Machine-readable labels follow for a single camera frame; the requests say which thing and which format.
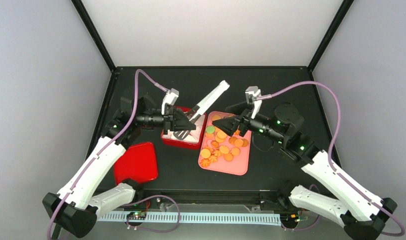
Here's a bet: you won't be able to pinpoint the orange round sandwich cookie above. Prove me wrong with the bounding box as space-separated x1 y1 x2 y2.
211 114 222 122

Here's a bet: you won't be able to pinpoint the green sandwich cookie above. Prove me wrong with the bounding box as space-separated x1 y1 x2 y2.
205 125 216 134

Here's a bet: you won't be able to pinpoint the pink tray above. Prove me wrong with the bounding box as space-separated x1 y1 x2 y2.
198 111 252 176

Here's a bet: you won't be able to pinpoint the red cookie tin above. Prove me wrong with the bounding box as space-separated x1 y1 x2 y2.
160 113 207 150

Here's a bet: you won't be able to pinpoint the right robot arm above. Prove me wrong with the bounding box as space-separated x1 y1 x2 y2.
213 103 397 240

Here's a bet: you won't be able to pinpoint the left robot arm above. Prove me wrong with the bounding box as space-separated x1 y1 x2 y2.
42 88 196 238

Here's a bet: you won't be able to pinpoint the white paper cookie liners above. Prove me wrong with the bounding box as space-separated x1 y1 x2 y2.
161 113 206 145

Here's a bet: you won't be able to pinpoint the orange swirl cookie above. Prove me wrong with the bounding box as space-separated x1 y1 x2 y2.
199 158 211 168
207 154 218 163

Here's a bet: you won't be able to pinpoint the red tin lid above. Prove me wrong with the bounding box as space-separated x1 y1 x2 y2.
113 142 159 184

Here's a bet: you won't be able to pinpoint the left circuit board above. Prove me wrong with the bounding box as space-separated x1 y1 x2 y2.
126 211 147 223

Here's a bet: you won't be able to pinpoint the circuit board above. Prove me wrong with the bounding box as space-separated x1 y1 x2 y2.
126 211 147 223
280 214 308 223

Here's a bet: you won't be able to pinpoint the right circuit board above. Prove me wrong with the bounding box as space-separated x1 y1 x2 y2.
280 214 308 223

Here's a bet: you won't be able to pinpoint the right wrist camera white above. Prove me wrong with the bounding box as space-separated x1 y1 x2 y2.
245 86 262 119

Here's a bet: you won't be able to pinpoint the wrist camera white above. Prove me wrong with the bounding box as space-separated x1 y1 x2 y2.
245 86 262 119
161 88 180 115

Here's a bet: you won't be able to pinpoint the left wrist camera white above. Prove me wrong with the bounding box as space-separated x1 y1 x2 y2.
161 88 180 115

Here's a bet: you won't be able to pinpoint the white slotted cable duct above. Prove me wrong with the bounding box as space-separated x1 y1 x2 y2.
99 211 281 226

